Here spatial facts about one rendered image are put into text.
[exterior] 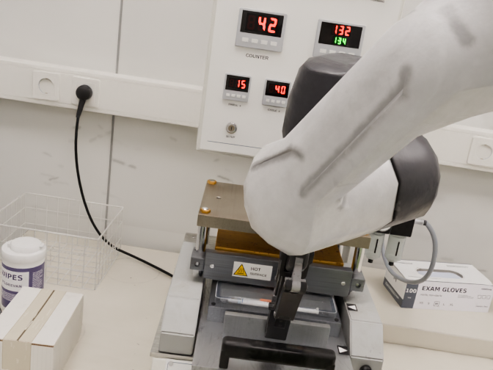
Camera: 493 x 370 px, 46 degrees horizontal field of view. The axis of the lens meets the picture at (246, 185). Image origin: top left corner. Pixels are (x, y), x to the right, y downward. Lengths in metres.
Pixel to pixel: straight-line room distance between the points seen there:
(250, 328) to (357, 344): 0.16
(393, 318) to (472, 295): 0.22
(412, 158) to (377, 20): 0.57
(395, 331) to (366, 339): 0.47
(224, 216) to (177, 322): 0.17
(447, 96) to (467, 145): 1.16
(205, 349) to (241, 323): 0.06
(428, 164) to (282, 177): 0.14
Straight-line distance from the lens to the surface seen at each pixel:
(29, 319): 1.12
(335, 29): 1.05
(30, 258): 1.24
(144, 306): 1.34
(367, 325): 0.90
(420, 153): 0.53
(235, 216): 0.89
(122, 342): 1.22
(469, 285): 1.49
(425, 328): 1.38
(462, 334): 1.41
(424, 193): 0.53
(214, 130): 1.07
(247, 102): 1.06
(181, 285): 0.91
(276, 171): 0.46
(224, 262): 0.90
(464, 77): 0.36
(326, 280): 0.92
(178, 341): 0.86
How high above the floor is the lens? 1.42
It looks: 17 degrees down
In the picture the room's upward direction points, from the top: 8 degrees clockwise
